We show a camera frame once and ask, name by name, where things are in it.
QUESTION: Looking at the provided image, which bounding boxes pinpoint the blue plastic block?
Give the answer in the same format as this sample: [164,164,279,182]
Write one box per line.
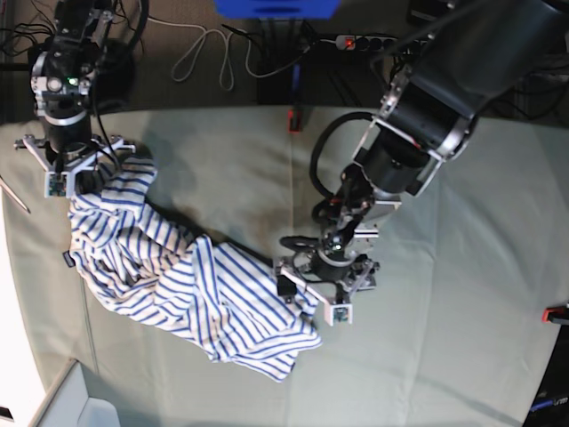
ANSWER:
[214,0,341,19]

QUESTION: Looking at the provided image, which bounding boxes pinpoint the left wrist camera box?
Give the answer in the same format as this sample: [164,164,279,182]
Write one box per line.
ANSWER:
[324,302,354,326]

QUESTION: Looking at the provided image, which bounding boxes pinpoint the grey-green table cloth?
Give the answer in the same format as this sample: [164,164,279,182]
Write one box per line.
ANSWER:
[1,107,568,426]

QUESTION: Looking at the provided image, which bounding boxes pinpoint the red clamp right edge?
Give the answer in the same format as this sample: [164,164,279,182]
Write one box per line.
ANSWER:
[541,304,569,326]

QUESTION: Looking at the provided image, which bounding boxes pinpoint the right gripper body grey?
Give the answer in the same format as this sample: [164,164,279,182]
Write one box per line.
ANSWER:
[13,135,136,178]

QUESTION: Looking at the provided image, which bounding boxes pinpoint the blue striped white t-shirt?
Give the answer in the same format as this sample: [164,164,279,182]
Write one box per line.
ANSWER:
[68,156,322,382]

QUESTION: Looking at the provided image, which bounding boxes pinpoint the white looped cable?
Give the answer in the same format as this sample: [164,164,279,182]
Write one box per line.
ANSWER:
[146,15,268,93]

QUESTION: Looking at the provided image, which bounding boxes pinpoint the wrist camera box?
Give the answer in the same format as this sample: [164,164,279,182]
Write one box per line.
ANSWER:
[324,302,354,326]
[44,171,76,198]

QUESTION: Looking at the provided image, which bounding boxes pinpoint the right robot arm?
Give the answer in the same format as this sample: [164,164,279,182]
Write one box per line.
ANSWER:
[15,1,149,183]

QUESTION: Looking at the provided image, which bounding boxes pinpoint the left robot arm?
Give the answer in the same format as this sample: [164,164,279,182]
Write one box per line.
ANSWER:
[275,1,568,314]

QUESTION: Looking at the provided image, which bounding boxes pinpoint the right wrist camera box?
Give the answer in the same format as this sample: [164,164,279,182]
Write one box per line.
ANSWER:
[44,171,76,198]

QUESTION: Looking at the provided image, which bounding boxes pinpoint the white power strip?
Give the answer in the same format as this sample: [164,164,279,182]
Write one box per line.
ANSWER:
[334,35,397,52]

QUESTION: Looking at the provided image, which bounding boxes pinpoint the left gripper body grey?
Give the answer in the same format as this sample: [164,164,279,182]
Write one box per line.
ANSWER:
[275,253,381,305]

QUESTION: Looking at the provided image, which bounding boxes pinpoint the red clamp top centre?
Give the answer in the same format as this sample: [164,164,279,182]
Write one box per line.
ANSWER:
[287,106,302,133]

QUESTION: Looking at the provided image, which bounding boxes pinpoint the white box corner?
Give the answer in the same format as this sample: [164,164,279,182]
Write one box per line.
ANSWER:
[28,359,121,427]

